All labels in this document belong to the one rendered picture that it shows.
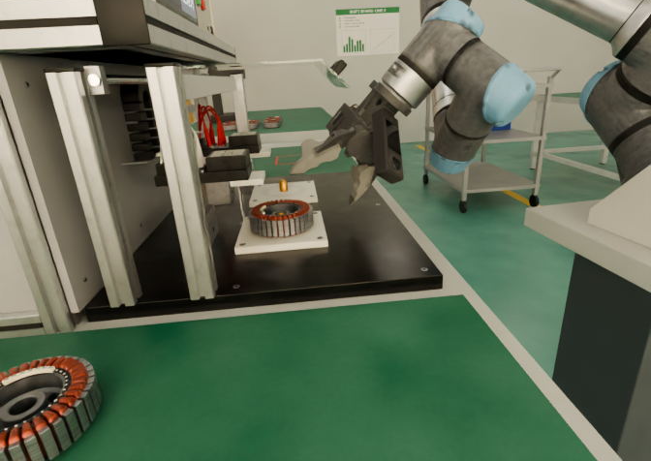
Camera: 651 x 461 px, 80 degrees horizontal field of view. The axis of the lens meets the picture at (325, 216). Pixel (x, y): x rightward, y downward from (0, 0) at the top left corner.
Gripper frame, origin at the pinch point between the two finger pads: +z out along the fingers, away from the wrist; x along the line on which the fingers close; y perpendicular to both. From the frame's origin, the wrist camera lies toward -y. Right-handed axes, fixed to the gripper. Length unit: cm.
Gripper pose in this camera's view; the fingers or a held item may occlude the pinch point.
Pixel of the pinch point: (322, 193)
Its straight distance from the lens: 67.8
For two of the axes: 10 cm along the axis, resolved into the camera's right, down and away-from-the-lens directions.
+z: -6.3, 7.0, 3.3
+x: -6.9, -3.1, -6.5
